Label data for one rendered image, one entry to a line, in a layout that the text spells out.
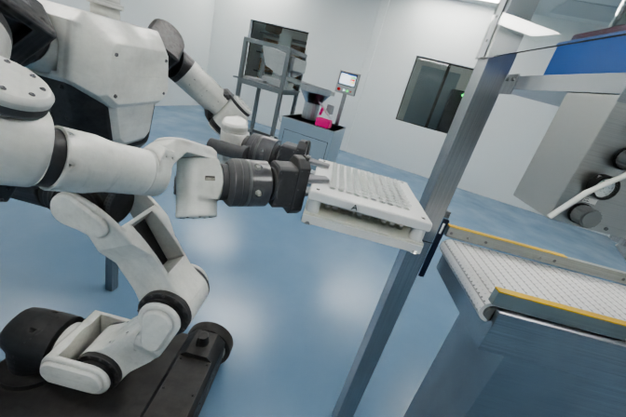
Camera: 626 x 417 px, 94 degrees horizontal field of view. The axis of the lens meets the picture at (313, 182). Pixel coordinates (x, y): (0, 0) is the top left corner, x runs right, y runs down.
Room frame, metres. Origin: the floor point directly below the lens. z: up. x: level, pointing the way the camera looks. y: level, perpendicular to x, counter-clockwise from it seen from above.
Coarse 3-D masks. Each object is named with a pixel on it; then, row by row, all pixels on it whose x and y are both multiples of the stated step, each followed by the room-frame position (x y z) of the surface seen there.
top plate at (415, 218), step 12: (324, 168) 0.68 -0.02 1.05; (312, 192) 0.52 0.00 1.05; (324, 192) 0.53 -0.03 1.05; (336, 192) 0.54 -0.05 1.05; (408, 192) 0.67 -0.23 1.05; (336, 204) 0.52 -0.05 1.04; (348, 204) 0.52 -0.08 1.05; (360, 204) 0.52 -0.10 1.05; (372, 204) 0.53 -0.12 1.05; (384, 204) 0.55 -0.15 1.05; (372, 216) 0.52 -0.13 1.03; (384, 216) 0.52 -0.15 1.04; (396, 216) 0.51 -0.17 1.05; (408, 216) 0.52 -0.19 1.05; (420, 216) 0.54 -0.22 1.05; (420, 228) 0.51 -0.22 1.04
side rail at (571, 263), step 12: (468, 240) 0.76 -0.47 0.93; (480, 240) 0.76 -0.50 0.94; (492, 240) 0.76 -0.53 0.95; (516, 252) 0.76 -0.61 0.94; (528, 252) 0.76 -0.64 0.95; (540, 252) 0.76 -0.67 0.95; (552, 264) 0.76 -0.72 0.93; (564, 264) 0.76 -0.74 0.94; (576, 264) 0.76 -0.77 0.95; (588, 264) 0.76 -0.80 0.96; (600, 276) 0.76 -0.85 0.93; (612, 276) 0.76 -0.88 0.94; (624, 276) 0.76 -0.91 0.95
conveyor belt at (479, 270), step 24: (456, 264) 0.65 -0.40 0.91; (480, 264) 0.65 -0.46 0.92; (504, 264) 0.69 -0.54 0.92; (528, 264) 0.73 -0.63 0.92; (480, 288) 0.55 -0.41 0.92; (504, 288) 0.57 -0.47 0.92; (528, 288) 0.60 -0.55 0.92; (552, 288) 0.63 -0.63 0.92; (576, 288) 0.67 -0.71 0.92; (600, 288) 0.70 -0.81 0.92; (624, 288) 0.74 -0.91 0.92; (480, 312) 0.51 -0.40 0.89; (600, 312) 0.58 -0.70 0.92; (624, 312) 0.61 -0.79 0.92
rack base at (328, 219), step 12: (312, 216) 0.52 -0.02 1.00; (324, 216) 0.52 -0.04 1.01; (336, 216) 0.53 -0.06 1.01; (348, 216) 0.55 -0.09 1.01; (336, 228) 0.52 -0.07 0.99; (348, 228) 0.52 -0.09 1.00; (360, 228) 0.52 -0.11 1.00; (372, 228) 0.52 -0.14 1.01; (384, 228) 0.54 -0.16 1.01; (396, 228) 0.55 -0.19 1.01; (408, 228) 0.57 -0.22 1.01; (372, 240) 0.52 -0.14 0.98; (384, 240) 0.52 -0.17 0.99; (396, 240) 0.52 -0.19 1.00; (408, 240) 0.52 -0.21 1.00
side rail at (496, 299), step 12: (492, 300) 0.49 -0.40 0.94; (504, 300) 0.49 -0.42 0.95; (516, 300) 0.49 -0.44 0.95; (528, 312) 0.49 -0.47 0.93; (540, 312) 0.49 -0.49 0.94; (552, 312) 0.49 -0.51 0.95; (564, 312) 0.49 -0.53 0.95; (576, 324) 0.49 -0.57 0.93; (588, 324) 0.49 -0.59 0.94; (600, 324) 0.49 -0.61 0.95; (612, 324) 0.49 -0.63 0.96; (612, 336) 0.49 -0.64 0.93; (624, 336) 0.49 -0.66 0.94
